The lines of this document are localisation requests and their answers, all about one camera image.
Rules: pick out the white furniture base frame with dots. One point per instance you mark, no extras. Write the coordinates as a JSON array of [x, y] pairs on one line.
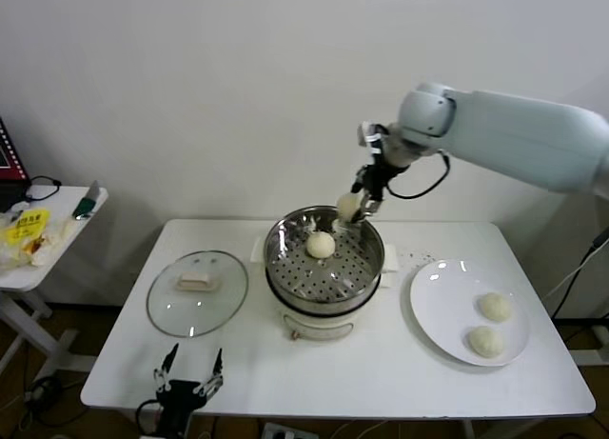
[[592, 358]]

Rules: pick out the stainless steel steamer basket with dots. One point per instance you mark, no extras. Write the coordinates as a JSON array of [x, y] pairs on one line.
[[285, 234]]

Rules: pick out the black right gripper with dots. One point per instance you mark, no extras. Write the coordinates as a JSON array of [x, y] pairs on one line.
[[376, 182]]

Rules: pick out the red black box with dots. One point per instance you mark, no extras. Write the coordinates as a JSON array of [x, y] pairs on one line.
[[9, 148]]

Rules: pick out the white electric pot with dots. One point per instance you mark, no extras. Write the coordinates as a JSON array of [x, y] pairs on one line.
[[314, 327]]

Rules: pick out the white power strip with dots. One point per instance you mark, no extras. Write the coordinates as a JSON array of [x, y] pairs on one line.
[[280, 431]]

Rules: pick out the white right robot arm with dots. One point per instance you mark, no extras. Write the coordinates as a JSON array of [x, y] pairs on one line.
[[499, 129]]

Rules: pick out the white steamed baozi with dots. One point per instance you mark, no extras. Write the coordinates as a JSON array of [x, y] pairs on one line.
[[347, 205], [485, 341], [320, 245], [495, 307]]

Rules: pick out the white round plate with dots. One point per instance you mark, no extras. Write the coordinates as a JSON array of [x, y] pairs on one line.
[[438, 305]]

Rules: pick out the scattered dark crumbs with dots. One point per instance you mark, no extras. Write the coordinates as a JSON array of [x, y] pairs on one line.
[[418, 256]]

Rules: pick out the white side table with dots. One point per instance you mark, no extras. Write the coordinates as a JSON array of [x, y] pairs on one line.
[[62, 203]]

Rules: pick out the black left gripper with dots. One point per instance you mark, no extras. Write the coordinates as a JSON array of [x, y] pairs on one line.
[[181, 398]]

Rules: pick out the black case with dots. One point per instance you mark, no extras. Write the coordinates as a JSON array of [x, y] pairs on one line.
[[12, 191]]

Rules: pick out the yellow printed plastic bag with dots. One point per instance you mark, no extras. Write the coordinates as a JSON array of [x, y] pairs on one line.
[[28, 225]]

